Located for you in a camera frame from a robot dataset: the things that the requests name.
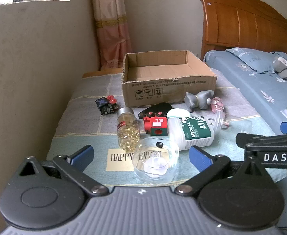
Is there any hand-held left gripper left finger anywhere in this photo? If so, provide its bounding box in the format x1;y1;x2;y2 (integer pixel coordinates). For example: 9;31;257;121
13;145;109;196

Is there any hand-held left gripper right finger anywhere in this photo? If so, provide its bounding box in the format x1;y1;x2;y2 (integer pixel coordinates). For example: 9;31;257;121
174;146;271;196

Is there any white bottle green label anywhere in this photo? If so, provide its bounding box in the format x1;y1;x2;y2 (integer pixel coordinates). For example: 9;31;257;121
167;116;216;151

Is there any clear round plastic container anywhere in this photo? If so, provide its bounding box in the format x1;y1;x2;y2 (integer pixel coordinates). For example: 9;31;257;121
133;137;180;184

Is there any mint green round case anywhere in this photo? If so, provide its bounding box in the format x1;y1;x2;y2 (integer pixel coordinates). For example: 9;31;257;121
166;109;191;118

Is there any clear capsule bottle silver cap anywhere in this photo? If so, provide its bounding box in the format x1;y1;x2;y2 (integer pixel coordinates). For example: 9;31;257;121
116;108;141;151

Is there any pink clear tube toy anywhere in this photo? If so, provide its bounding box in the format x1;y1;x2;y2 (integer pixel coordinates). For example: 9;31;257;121
210;97;230;130

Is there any red toy train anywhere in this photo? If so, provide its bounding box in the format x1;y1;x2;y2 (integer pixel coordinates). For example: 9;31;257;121
143;111;169;137

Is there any grey elephant figure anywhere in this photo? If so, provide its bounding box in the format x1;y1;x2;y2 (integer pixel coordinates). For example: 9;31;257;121
184;90;215;113

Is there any cardboard box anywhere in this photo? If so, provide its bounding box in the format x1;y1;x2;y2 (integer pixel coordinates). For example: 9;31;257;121
121;50;218;108

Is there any clear plastic packaging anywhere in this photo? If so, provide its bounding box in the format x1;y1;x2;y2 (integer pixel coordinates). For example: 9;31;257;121
225;116;254;135

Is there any black toy train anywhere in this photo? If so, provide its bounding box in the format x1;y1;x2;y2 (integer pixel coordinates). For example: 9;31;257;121
96;95;119;115

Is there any grey plush toy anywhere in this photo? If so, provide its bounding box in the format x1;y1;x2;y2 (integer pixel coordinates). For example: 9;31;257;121
273;56;287;80

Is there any black flat scraping board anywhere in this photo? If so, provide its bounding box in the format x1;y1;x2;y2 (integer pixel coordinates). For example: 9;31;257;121
138;103;172;119

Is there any blue floral pillow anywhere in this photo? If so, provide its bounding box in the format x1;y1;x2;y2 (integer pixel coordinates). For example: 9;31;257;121
225;47;287;76

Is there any wooden headboard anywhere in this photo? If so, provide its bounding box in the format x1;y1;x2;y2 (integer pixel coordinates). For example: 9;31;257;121
198;0;287;61

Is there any pink patterned curtain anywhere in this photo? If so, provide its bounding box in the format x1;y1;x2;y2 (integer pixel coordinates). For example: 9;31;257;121
89;0;134;70

